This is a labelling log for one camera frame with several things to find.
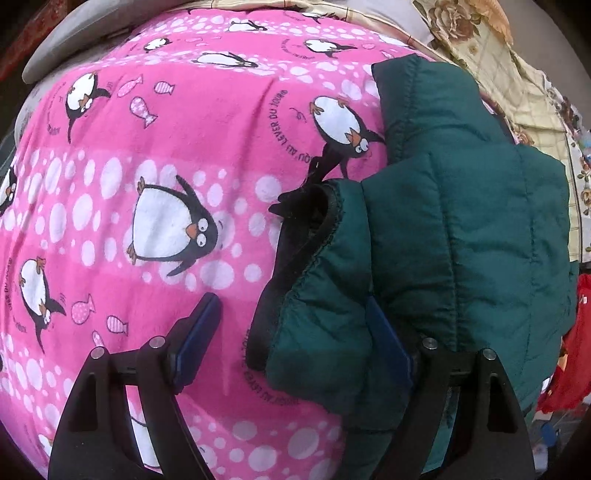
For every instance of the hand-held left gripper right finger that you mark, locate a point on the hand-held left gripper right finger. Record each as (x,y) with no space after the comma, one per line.
(387,342)

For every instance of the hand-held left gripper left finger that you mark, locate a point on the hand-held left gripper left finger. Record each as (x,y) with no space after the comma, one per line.
(199,333)

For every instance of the dark green puffer jacket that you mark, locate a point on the dark green puffer jacket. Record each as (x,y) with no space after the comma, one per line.
(461,207)

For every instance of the red garment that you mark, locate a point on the red garment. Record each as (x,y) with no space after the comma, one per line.
(572,360)

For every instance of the pink penguin print blanket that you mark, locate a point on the pink penguin print blanket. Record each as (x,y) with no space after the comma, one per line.
(161,138)

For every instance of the cream floral quilt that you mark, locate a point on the cream floral quilt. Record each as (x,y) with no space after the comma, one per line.
(531,106)

